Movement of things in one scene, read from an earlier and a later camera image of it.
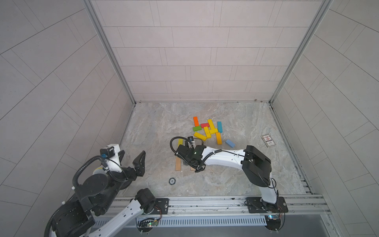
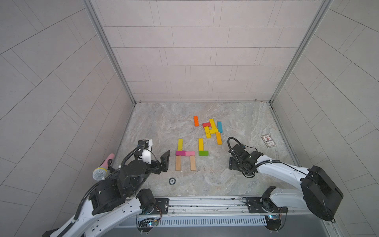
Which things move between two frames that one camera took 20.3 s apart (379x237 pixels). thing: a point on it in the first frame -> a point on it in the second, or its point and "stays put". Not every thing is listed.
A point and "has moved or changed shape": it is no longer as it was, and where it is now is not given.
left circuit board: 145,225 stays put
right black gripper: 185,160 -> 231,164
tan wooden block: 178,164 stays put
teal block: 219,127 stays put
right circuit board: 273,221 stays put
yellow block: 180,142 stays put
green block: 197,128 has moved or changed shape
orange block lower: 219,140 stays put
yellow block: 200,136 has moved or changed shape
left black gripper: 132,174 -> 158,169
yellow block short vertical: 208,132 stays put
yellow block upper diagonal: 210,123 stays put
